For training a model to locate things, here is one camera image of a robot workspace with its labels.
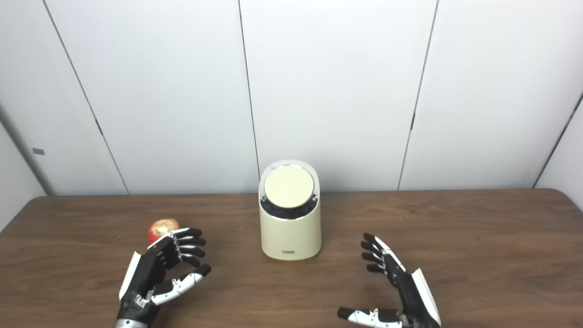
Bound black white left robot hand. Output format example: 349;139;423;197
116;228;212;325

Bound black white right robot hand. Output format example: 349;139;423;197
337;233;442;328

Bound cream-colored round bin lid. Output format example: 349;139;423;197
264;165;315;209

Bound red apple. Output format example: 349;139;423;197
147;218;181;245

